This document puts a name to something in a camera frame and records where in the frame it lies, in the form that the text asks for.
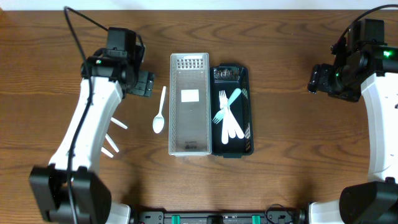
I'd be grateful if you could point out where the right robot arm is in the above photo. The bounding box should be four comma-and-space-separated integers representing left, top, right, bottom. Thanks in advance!
139, 42, 397, 224

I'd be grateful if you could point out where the black perforated plastic basket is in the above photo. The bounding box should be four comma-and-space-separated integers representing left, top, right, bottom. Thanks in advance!
210, 63, 254, 158

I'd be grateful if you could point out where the white plastic spoon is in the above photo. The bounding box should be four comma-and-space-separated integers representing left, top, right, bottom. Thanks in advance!
152, 86, 167, 134
111, 117, 128, 129
105, 134, 119, 152
101, 147, 114, 158

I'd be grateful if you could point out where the white plastic fork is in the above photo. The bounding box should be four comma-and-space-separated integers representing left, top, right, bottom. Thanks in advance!
221, 90, 236, 138
220, 90, 229, 145
229, 110, 245, 139

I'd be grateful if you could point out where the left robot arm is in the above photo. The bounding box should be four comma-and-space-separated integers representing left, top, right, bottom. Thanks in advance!
29, 56, 155, 223

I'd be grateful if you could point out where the black aluminium mounting rail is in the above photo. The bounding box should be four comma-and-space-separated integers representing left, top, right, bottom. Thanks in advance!
128, 204, 308, 224

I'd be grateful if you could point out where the light blue plastic fork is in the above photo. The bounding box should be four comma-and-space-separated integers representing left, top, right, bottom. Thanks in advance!
212, 88, 241, 124

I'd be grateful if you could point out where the clear perforated plastic basket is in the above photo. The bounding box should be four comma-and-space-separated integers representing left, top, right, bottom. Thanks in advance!
169, 52, 212, 157

